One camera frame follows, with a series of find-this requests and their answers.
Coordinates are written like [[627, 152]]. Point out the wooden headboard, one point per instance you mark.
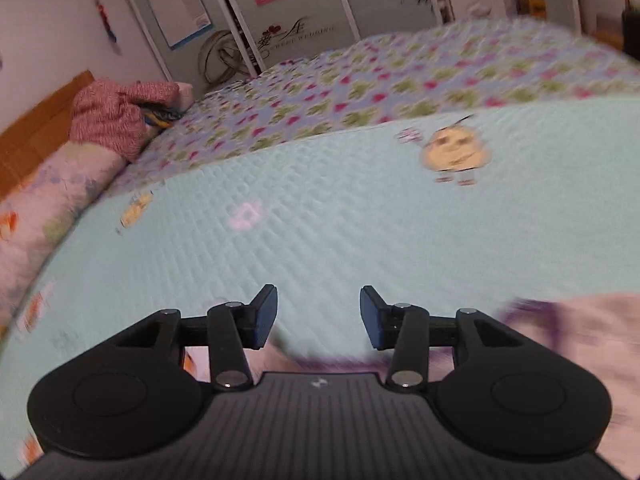
[[35, 135]]

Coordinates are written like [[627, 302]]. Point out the pink floral garment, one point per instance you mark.
[[110, 115]]

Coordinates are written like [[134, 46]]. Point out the floral pillow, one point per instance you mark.
[[50, 200]]

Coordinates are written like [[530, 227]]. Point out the red tassel ornament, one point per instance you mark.
[[102, 10]]

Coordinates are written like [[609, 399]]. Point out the white sliding door wardrobe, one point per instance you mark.
[[320, 25]]

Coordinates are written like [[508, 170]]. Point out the striped colourful cloth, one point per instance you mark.
[[160, 116]]

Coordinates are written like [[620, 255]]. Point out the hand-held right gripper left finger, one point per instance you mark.
[[265, 317]]

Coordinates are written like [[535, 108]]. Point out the black chair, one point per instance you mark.
[[631, 32]]

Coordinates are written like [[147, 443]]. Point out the blue-bordered poster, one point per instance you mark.
[[177, 5]]

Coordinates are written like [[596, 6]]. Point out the white floor fan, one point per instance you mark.
[[225, 57]]

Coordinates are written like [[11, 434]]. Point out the pink printed pajama top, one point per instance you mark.
[[575, 340]]

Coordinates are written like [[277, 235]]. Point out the green quilted bee bedspread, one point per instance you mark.
[[325, 235]]

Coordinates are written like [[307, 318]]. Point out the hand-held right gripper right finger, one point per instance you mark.
[[371, 317]]

